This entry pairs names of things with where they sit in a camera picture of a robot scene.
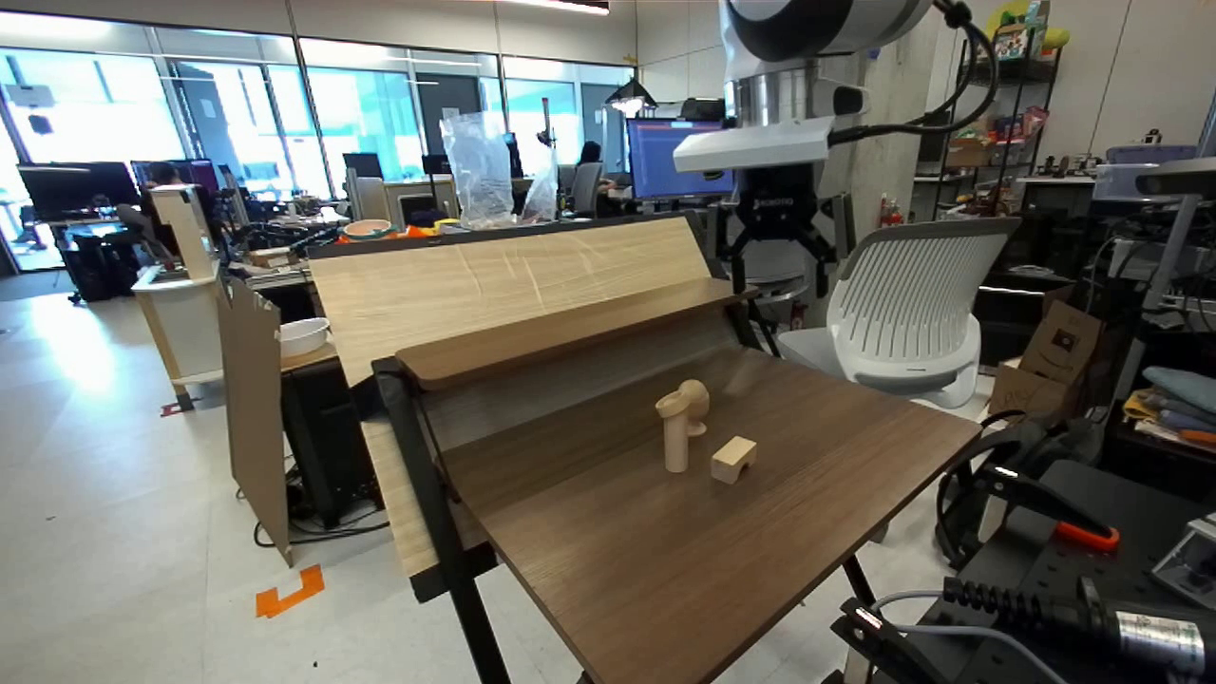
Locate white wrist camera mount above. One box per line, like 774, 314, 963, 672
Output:
669, 114, 839, 179

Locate blue computer monitor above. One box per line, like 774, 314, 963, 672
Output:
626, 119, 741, 207

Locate open cardboard box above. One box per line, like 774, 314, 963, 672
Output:
987, 299, 1118, 431

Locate white mesh office chair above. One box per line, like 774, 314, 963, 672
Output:
821, 216, 1022, 394

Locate black perforated work table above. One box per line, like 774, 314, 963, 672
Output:
915, 453, 1216, 684

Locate black computer monitor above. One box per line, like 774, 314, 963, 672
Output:
16, 161, 144, 226

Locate wooden arch block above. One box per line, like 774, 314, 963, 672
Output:
707, 435, 761, 488

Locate background storage shelf rack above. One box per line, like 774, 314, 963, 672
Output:
934, 0, 1079, 222

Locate orange floor tape marker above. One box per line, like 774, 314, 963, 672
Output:
250, 564, 327, 622

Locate seated person dark clothes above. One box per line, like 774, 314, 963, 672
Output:
567, 140, 614, 216

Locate black clamp orange handle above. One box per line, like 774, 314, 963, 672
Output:
973, 461, 1124, 560

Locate clear plastic bag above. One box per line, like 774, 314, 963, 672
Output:
438, 112, 518, 226

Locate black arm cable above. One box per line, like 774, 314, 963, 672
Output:
828, 0, 1002, 150

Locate black tool silver end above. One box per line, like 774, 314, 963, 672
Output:
944, 575, 1211, 678

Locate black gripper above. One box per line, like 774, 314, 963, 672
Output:
730, 162, 844, 299

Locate black desk lamp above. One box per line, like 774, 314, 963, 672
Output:
604, 71, 660, 123

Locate light wooden side panel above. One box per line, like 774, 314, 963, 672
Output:
356, 413, 442, 587

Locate leaning wooden board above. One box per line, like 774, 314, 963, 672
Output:
214, 269, 295, 564

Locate white board stand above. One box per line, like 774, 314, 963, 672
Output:
130, 181, 227, 409

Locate light wooden back panel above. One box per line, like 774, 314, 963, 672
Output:
309, 214, 714, 389

